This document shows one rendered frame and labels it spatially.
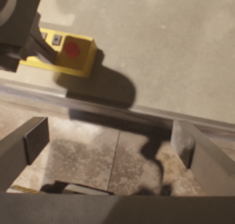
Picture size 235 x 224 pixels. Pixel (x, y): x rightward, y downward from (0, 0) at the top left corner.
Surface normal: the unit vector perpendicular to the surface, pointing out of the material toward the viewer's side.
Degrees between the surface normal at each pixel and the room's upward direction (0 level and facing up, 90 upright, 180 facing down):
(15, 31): 90
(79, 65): 0
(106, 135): 0
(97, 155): 0
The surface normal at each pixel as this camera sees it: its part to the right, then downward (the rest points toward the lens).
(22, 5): 0.97, 0.23
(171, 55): -0.09, -0.14
